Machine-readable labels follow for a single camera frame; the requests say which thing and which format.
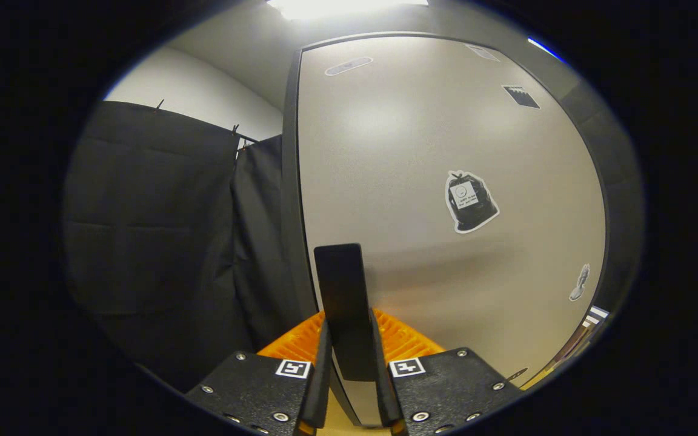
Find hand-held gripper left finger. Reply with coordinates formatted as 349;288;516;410
184;310;333;436

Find black door handle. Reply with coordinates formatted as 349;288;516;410
314;243;380;382

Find long ceiling light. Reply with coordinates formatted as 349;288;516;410
528;36;568;63

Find dark grey cabinet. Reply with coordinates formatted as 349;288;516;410
281;31;646;428

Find grey blue book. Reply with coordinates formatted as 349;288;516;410
582;306;610;329

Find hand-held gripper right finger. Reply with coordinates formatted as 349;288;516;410
372;309;522;436

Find large ceiling light panel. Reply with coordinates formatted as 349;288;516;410
266;0;430;20

